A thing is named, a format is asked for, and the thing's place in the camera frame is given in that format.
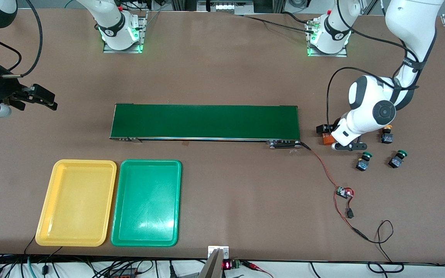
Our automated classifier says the green push button switch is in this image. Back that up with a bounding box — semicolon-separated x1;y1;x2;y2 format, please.
355;151;373;172
388;150;408;169

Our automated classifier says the small green circuit board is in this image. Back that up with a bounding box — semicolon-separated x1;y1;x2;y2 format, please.
336;186;355;200

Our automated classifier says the yellow plastic tray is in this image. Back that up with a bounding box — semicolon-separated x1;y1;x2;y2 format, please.
35;159;117;247

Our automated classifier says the green conveyor belt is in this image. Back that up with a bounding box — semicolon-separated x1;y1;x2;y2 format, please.
109;103;302;149

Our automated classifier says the green plastic tray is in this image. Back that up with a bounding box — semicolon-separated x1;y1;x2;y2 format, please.
110;159;182;247

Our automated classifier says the red test lead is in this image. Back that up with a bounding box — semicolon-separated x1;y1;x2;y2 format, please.
242;261;274;278

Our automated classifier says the white power strip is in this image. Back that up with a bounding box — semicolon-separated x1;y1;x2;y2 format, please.
197;0;254;13

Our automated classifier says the orange black power strip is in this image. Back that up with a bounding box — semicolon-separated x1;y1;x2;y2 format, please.
109;268;138;278

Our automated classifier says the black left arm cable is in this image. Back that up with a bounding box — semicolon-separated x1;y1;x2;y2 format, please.
326;0;437;128

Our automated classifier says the red and black wire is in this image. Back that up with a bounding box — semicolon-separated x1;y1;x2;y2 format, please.
301;142;369;241

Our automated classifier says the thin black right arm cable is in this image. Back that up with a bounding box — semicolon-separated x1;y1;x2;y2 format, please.
0;28;22;72

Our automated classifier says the yellow push button switch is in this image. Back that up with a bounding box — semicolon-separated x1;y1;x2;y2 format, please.
380;124;394;144

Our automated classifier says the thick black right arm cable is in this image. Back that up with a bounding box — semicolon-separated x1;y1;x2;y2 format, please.
0;0;43;78

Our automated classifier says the black cable across table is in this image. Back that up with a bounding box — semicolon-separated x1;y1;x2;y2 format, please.
242;15;316;34

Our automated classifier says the looped black cable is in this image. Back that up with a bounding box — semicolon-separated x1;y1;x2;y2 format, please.
366;220;405;273

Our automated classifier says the black cable with inline plug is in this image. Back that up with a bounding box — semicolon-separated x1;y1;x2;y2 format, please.
42;247;64;275

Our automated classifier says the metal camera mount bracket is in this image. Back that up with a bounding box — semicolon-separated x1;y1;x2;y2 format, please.
199;246;230;278

